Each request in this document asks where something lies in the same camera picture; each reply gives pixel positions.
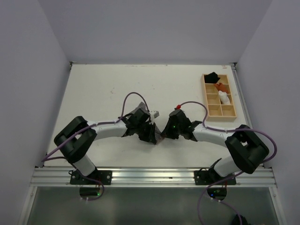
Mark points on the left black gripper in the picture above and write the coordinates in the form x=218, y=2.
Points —
x=150, y=136

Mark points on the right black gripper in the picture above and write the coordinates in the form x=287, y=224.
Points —
x=166, y=132

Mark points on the grey striped underwear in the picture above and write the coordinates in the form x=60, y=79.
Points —
x=141, y=115

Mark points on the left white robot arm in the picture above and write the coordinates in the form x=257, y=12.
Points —
x=76, y=138

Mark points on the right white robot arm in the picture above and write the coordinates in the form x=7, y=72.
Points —
x=247, y=150

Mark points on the wooden compartment tray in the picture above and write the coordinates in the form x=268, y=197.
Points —
x=218, y=97

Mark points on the white rolled cloth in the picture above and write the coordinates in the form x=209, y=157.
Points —
x=224, y=98

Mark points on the orange rolled cloth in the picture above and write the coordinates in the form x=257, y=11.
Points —
x=221, y=87

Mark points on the black rolled cloth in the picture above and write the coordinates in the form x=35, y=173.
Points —
x=211, y=78

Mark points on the black object bottom edge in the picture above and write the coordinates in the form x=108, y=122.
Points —
x=239, y=220

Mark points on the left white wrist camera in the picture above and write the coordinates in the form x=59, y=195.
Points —
x=153, y=115

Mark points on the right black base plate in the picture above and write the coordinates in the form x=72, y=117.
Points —
x=208, y=177

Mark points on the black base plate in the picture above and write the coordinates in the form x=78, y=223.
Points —
x=103, y=176
x=208, y=177

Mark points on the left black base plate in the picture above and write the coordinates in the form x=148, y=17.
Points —
x=103, y=176

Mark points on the aluminium rail frame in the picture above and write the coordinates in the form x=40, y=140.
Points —
x=177, y=177

